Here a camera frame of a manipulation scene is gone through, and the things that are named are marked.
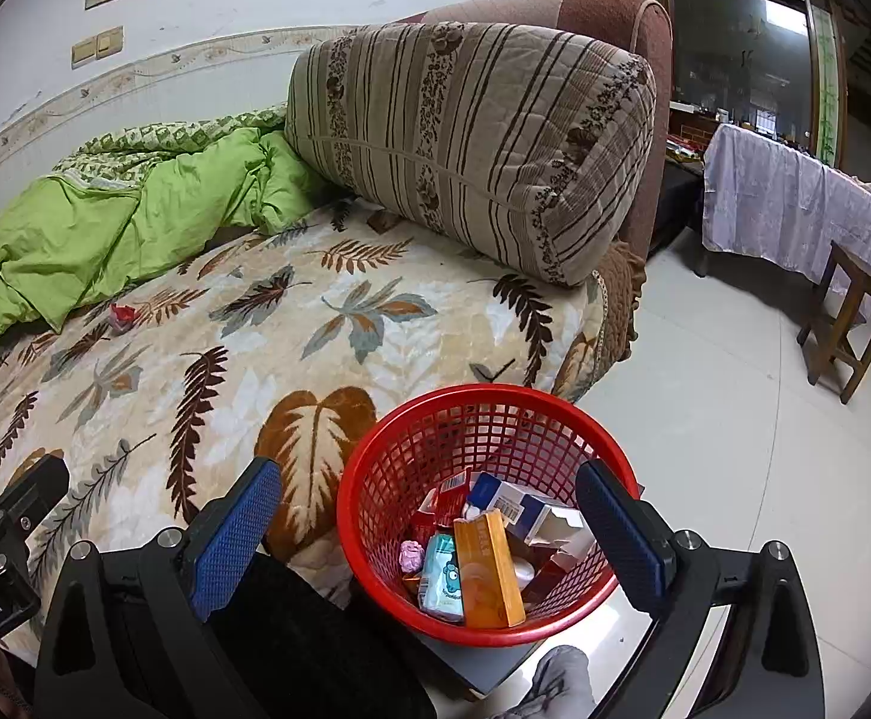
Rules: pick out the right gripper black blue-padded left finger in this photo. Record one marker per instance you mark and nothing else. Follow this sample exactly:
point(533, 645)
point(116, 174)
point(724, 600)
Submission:
point(126, 634)

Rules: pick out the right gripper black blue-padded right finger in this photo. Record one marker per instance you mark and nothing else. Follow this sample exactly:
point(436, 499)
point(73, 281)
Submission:
point(767, 663)

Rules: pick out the red crumpled trash piece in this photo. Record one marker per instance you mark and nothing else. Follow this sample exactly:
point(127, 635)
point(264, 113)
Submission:
point(122, 318)

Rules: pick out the grey slipper foot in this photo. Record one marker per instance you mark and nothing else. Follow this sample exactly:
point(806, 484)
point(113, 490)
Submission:
point(561, 687)

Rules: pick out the blue white carton box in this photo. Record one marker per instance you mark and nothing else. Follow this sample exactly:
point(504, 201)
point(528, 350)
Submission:
point(531, 517)

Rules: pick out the green duvet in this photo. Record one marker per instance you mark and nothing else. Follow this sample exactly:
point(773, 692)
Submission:
point(129, 205)

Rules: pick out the orange cardboard box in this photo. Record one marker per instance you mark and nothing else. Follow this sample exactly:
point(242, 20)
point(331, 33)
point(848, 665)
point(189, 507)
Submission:
point(489, 587)

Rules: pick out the dark low stand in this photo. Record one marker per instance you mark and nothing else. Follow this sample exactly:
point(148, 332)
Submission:
point(481, 670)

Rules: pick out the pink crumpled wrapper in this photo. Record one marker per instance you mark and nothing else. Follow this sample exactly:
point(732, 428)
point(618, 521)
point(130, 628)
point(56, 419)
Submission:
point(411, 557)

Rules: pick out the leaf-patterned bed blanket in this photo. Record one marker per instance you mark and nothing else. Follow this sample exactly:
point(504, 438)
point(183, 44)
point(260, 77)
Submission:
point(289, 347)

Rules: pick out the teal tissue packet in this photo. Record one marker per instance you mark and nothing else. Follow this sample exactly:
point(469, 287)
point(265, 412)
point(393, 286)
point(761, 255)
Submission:
point(439, 593)

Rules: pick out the red plastic mesh basket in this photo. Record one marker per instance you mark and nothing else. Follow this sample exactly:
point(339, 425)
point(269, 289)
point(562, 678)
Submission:
point(456, 453)

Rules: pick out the red cigarette pack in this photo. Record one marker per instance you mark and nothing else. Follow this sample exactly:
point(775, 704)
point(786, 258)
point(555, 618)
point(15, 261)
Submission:
point(441, 506)

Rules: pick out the wooden stool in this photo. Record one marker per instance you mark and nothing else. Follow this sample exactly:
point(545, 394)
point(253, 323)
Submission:
point(831, 343)

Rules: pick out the table with lilac cloth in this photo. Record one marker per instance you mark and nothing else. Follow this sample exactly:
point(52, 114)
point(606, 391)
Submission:
point(763, 199)

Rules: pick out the striped brown bolster pillow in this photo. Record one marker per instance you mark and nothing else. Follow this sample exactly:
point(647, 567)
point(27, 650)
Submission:
point(440, 124)

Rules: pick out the beige wall switch plate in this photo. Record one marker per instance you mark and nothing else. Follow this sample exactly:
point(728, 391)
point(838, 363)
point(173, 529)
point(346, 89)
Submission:
point(101, 46)

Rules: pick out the dark wooden window frame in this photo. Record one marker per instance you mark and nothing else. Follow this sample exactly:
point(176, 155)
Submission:
point(776, 67)

